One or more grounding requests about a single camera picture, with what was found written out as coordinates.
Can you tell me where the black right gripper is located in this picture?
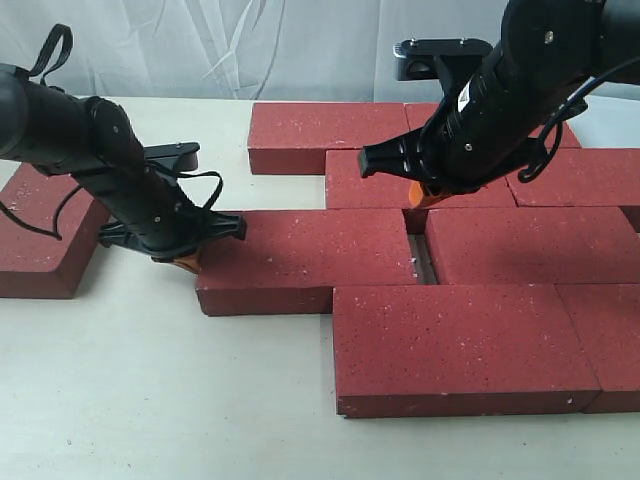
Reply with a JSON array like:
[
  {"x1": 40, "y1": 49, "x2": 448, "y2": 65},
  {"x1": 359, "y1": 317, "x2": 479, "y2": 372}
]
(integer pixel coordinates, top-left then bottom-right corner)
[{"x1": 358, "y1": 45, "x2": 547, "y2": 209}]

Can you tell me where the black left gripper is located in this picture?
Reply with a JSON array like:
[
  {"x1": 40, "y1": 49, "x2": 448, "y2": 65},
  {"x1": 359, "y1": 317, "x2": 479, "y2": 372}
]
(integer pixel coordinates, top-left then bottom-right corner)
[{"x1": 74, "y1": 154, "x2": 247, "y2": 275}]

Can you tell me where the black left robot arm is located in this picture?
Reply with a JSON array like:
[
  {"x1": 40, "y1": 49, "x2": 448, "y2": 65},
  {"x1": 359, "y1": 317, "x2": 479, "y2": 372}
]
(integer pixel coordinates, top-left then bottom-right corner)
[{"x1": 1, "y1": 64, "x2": 247, "y2": 272}]

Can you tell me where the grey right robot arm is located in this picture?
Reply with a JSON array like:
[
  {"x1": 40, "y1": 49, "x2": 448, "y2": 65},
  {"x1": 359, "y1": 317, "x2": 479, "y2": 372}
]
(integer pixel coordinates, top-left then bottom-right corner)
[{"x1": 358, "y1": 1, "x2": 639, "y2": 208}]

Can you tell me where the back row right brick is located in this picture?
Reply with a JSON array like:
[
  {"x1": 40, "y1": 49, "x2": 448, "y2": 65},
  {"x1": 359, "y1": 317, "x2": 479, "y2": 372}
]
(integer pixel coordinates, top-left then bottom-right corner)
[{"x1": 404, "y1": 102, "x2": 582, "y2": 149}]

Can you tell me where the back row left brick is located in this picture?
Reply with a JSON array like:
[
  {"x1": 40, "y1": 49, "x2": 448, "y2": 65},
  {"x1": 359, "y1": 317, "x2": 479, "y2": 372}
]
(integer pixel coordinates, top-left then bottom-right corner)
[{"x1": 247, "y1": 102, "x2": 409, "y2": 175}]

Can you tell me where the front row large brick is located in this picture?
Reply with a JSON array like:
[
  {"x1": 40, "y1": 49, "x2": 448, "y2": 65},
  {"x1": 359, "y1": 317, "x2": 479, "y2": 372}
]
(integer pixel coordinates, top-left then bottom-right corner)
[{"x1": 333, "y1": 284, "x2": 601, "y2": 418}]

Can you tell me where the second row right brick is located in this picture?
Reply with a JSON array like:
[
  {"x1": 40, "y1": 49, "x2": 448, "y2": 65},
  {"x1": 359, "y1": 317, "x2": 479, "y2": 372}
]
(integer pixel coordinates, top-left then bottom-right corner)
[{"x1": 507, "y1": 148, "x2": 639, "y2": 207}]

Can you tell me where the third row red brick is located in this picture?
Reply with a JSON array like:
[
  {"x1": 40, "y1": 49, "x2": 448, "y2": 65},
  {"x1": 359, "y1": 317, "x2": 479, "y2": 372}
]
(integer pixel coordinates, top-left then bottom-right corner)
[{"x1": 425, "y1": 207, "x2": 639, "y2": 285}]

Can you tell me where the front row right brick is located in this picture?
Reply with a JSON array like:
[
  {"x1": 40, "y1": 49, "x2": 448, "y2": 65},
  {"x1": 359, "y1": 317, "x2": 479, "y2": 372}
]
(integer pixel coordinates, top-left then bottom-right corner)
[{"x1": 556, "y1": 284, "x2": 639, "y2": 414}]

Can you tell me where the pale blue backdrop cloth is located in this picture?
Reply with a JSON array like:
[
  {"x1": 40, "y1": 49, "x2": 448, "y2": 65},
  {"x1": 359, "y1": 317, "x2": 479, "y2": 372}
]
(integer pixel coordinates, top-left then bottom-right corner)
[{"x1": 1, "y1": 0, "x2": 505, "y2": 102}]

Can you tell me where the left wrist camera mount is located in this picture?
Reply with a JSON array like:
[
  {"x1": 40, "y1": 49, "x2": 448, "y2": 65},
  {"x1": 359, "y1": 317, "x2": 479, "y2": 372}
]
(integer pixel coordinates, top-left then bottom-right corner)
[{"x1": 144, "y1": 142, "x2": 200, "y2": 173}]

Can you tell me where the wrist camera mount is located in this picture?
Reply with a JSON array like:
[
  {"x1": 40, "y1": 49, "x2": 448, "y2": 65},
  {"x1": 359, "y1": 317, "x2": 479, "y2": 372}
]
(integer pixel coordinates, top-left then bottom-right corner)
[
  {"x1": 144, "y1": 142, "x2": 200, "y2": 173},
  {"x1": 393, "y1": 38, "x2": 493, "y2": 95}
]

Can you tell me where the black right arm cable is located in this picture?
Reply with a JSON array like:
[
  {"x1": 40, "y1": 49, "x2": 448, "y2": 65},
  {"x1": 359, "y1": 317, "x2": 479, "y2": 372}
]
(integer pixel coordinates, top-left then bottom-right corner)
[{"x1": 517, "y1": 54, "x2": 640, "y2": 184}]

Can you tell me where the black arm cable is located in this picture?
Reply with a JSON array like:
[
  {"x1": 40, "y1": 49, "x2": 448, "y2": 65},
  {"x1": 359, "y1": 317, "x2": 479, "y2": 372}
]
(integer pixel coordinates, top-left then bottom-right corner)
[
  {"x1": 517, "y1": 54, "x2": 640, "y2": 184},
  {"x1": 0, "y1": 23, "x2": 225, "y2": 241}
]

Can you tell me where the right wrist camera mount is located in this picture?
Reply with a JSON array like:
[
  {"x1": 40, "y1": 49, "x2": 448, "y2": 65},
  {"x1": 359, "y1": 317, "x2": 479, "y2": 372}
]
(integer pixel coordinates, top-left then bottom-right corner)
[{"x1": 393, "y1": 38, "x2": 493, "y2": 95}]

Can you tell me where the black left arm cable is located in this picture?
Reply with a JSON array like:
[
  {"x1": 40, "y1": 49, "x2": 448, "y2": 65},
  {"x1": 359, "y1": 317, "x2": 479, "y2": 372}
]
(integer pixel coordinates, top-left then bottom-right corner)
[{"x1": 0, "y1": 23, "x2": 225, "y2": 241}]

